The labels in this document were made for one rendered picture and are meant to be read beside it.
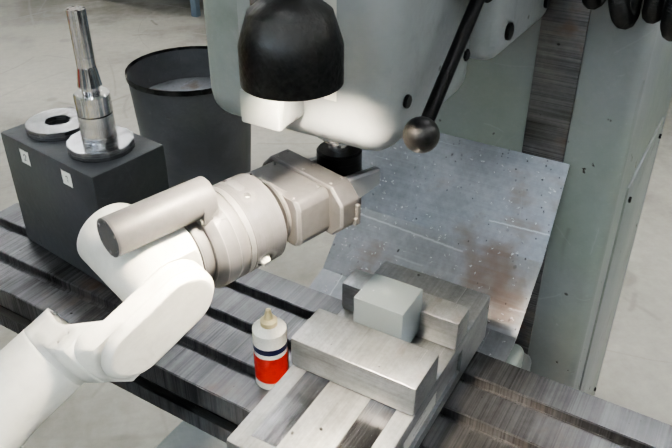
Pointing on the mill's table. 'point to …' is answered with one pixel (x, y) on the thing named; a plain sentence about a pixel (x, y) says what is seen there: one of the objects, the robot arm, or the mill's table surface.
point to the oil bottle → (269, 349)
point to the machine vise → (446, 349)
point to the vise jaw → (365, 360)
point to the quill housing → (355, 34)
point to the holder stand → (76, 177)
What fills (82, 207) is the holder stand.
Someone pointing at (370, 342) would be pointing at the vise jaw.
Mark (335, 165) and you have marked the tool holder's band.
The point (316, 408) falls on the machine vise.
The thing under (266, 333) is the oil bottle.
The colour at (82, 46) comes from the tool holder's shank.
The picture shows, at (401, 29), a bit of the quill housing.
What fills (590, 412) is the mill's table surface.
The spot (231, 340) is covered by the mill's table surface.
